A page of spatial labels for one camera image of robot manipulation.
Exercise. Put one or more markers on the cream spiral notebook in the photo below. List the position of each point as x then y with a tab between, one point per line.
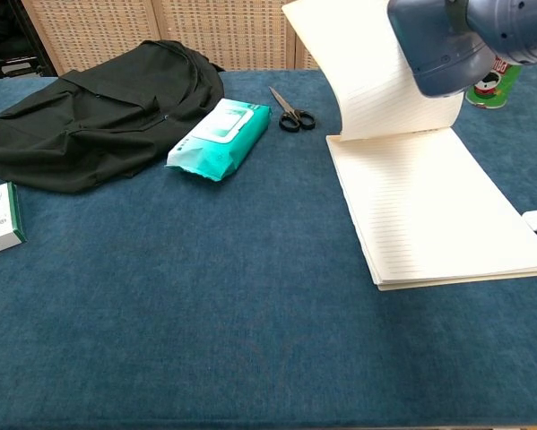
429	188

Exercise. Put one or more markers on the teal wet wipes pack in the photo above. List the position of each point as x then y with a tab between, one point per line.
219	139

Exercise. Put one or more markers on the blue table cloth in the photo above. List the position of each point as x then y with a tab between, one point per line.
160	313

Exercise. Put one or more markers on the woven wooden folding screen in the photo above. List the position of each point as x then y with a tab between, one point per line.
232	31

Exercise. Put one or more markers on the black fabric backpack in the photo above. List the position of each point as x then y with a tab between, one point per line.
97	121

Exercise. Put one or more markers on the green Pringles can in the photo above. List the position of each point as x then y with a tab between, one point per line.
492	92

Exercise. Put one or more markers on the black tripod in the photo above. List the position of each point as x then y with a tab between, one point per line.
35	45

